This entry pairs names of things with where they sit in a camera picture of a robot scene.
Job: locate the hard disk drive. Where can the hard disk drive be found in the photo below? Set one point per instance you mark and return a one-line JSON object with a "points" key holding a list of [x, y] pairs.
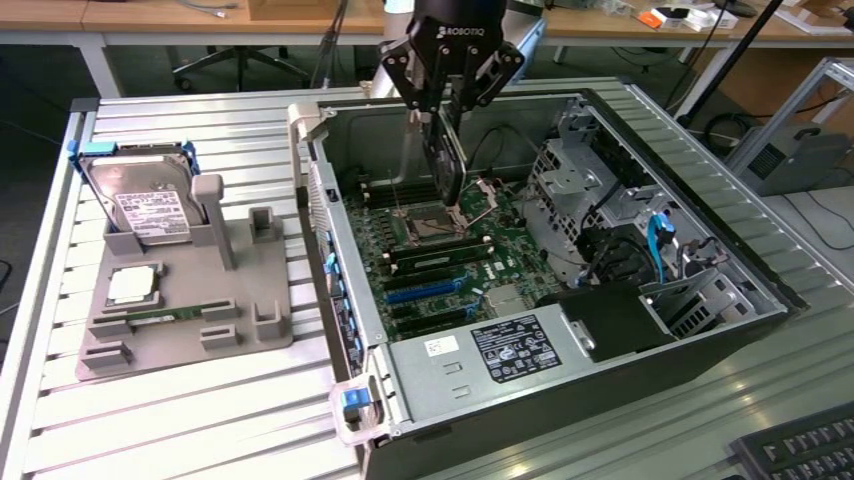
{"points": [[97, 148]]}

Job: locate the vented silver disk bay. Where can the vented silver disk bay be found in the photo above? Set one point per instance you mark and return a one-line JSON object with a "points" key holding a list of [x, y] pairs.
{"points": [[701, 310]]}

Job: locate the green RAM stick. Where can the green RAM stick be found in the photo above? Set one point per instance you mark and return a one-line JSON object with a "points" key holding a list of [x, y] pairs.
{"points": [[168, 315]]}

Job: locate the aluminium profile frame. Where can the aluminium profile frame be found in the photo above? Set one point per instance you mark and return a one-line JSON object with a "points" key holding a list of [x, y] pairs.
{"points": [[804, 92]]}

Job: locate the white papers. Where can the white papers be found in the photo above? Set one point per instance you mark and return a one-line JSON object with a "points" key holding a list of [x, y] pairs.
{"points": [[815, 22]]}

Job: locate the black expansion slot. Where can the black expansion slot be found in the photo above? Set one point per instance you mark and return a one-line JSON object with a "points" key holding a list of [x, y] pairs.
{"points": [[417, 282], [434, 322]]}

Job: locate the black RAM slot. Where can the black RAM slot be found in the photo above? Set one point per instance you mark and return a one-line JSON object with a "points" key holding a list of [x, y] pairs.
{"points": [[436, 246], [401, 192], [434, 243], [401, 182], [401, 198], [401, 187]]}

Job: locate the black office chair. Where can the black office chair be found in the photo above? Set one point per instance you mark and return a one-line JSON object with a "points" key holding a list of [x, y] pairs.
{"points": [[240, 60]]}

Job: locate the CPU socket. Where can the CPU socket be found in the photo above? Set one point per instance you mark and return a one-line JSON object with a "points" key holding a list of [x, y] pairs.
{"points": [[428, 227]]}

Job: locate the black keyboard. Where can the black keyboard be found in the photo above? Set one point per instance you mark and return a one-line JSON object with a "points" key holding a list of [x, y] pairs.
{"points": [[801, 450]]}

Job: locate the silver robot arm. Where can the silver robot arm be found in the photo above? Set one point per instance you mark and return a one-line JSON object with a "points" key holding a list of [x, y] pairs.
{"points": [[384, 82]]}

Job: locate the grey parts rack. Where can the grey parts rack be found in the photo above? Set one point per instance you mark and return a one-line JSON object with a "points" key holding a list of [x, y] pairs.
{"points": [[188, 345]]}

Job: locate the grey power supply unit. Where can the grey power supply unit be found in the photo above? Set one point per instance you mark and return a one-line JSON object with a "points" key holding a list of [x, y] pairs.
{"points": [[441, 380]]}

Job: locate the dark RAM stick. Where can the dark RAM stick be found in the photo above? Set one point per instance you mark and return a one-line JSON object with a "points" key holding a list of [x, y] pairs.
{"points": [[441, 260]]}

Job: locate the black plastic shroud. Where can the black plastic shroud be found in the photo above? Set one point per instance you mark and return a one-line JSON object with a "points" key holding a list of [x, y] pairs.
{"points": [[608, 325]]}

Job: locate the wooden desk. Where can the wooden desk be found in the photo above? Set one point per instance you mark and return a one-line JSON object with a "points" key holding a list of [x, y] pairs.
{"points": [[41, 15], [601, 25]]}

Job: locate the green motherboard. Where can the green motherboard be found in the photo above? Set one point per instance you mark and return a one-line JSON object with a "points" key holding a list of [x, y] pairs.
{"points": [[528, 260]]}

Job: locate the silver CPU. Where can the silver CPU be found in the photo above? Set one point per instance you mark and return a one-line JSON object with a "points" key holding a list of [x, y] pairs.
{"points": [[134, 285]]}

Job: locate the silver disk bay cage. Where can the silver disk bay cage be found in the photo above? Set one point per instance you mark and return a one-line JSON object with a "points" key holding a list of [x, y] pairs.
{"points": [[575, 172]]}

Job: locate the silver socket cover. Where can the silver socket cover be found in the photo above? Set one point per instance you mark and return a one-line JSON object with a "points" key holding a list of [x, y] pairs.
{"points": [[484, 184]]}

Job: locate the green graphics card with fan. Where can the green graphics card with fan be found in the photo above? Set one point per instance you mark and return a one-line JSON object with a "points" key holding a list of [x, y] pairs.
{"points": [[448, 165]]}

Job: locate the brown wooden block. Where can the brown wooden block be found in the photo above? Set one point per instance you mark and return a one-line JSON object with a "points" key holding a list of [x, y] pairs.
{"points": [[828, 6]]}

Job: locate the orange and white box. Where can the orange and white box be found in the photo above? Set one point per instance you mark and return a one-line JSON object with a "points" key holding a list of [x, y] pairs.
{"points": [[649, 19]]}

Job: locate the blue case latch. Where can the blue case latch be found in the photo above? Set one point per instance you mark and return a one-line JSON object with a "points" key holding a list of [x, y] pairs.
{"points": [[354, 400]]}

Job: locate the black open PC case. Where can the black open PC case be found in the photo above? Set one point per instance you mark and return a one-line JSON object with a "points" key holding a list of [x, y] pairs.
{"points": [[668, 380]]}

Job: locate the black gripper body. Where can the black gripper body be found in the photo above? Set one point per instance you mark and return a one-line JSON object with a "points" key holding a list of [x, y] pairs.
{"points": [[461, 20]]}

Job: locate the black tripod pole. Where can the black tripod pole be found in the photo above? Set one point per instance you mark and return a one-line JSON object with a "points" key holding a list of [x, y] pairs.
{"points": [[739, 50]]}

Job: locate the silver hard disk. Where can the silver hard disk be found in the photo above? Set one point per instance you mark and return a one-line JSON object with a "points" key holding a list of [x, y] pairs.
{"points": [[134, 180]]}

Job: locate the grey control box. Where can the grey control box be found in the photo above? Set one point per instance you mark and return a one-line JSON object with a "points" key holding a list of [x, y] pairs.
{"points": [[795, 160]]}

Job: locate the silver chipset heatsink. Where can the silver chipset heatsink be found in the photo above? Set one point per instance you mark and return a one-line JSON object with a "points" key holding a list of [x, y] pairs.
{"points": [[509, 300]]}

